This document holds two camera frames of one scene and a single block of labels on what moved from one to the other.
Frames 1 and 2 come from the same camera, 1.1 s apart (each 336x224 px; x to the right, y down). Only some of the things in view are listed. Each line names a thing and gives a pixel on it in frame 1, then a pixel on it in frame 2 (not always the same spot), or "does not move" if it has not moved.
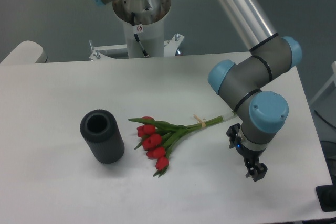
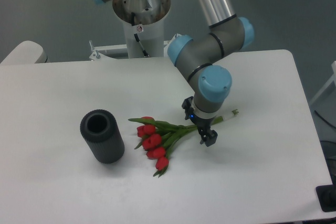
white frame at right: (333, 78) does not move
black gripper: (250, 156) → (205, 124)
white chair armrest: (27, 52) does not move
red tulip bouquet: (156, 137) does not move
